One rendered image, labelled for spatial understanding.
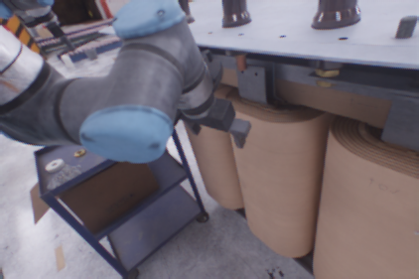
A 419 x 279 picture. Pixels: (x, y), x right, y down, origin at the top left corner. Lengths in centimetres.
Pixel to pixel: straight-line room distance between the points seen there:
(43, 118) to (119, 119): 11
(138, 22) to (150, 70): 6
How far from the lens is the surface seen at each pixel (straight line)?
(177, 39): 32
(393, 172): 63
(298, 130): 75
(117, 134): 24
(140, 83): 26
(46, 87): 33
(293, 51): 43
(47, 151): 155
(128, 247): 179
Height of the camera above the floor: 149
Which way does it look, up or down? 36 degrees down
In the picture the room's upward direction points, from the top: 14 degrees counter-clockwise
